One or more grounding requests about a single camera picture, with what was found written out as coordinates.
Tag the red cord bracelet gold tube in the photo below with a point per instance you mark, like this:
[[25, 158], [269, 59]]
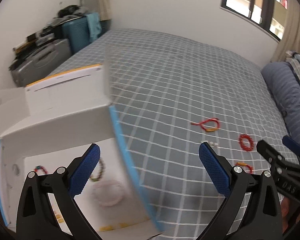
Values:
[[245, 167]]

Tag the white blue cardboard box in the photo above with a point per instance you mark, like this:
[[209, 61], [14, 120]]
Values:
[[43, 128]]

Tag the grey checked bed cover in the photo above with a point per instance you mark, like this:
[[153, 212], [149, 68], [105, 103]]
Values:
[[172, 93]]

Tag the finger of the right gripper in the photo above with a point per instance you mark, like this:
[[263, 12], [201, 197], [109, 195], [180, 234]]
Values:
[[268, 152], [292, 145]]

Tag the dark framed window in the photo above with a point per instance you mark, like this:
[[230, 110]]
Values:
[[270, 15]]

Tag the blue striped pillow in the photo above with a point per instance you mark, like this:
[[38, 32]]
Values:
[[285, 90]]

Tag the teal suitcase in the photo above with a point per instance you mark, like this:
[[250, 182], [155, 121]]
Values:
[[77, 32]]

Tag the grey suitcase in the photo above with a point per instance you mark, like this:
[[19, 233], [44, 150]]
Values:
[[39, 63]]

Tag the beige curtain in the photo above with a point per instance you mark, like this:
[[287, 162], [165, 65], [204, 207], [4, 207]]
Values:
[[291, 35]]

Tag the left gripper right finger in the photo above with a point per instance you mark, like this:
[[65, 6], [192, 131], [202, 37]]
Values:
[[217, 168]]

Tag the teal cloth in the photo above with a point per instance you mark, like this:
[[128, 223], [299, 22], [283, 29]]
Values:
[[94, 26]]

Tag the person's right hand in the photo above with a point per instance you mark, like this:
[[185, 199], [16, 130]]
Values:
[[288, 208]]

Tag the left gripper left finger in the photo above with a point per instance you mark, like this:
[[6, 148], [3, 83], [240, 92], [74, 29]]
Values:
[[81, 168]]

